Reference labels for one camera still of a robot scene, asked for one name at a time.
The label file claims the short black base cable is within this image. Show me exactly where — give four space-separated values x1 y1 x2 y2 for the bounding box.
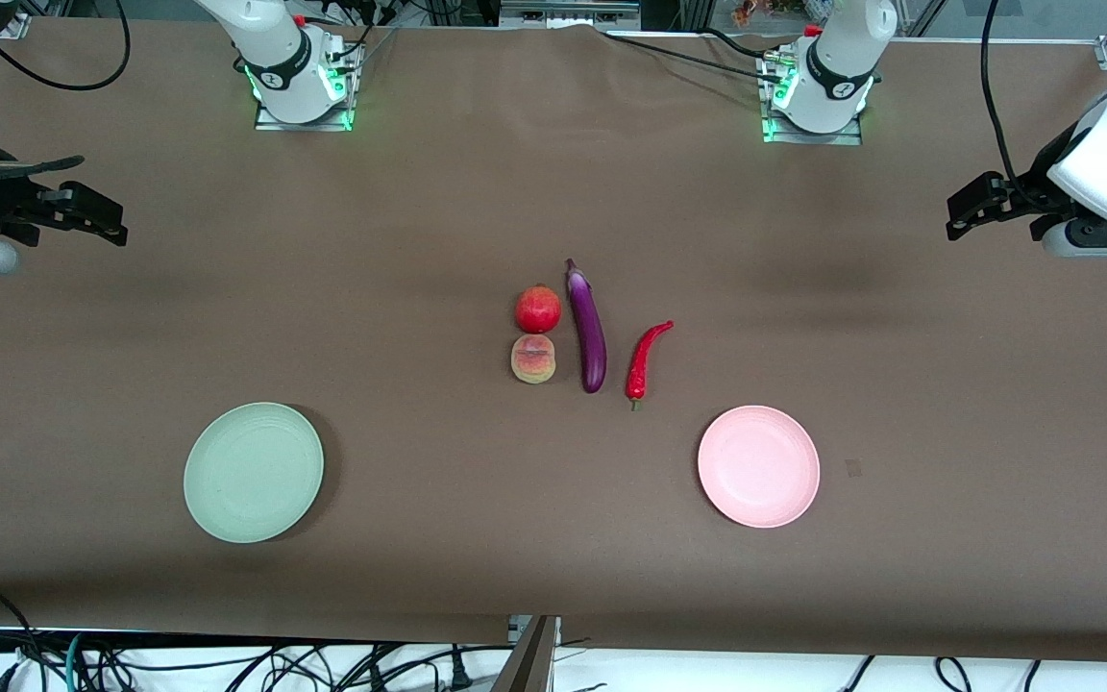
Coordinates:
702 27 780 59

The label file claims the red chili pepper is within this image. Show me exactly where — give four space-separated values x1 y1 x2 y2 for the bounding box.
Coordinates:
625 320 676 412

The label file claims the pink yellow peach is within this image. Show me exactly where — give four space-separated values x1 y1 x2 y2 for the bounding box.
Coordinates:
510 334 557 385

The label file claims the red pomegranate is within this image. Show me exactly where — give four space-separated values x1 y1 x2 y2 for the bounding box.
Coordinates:
515 284 563 335

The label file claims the aluminium bracket with dark post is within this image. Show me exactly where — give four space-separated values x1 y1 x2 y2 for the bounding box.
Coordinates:
491 615 563 692

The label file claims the long purple eggplant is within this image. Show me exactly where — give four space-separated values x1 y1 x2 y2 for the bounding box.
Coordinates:
565 258 608 395

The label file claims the long black base cable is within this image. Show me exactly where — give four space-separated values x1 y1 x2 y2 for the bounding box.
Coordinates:
597 29 790 83

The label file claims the light green round plate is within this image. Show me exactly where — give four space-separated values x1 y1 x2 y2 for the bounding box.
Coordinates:
183 402 326 545

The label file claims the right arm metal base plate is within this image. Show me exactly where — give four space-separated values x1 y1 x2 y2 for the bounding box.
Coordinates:
252 43 359 134

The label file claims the brown table cover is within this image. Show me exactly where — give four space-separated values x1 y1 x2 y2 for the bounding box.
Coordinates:
0 17 1107 664

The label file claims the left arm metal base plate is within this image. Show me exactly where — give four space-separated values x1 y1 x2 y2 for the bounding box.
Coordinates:
758 53 865 147

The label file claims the grey metal equipment box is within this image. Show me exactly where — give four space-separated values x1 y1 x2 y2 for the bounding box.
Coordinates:
499 0 643 30

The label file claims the pink round plate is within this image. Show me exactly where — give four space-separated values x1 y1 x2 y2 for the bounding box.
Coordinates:
697 405 822 530

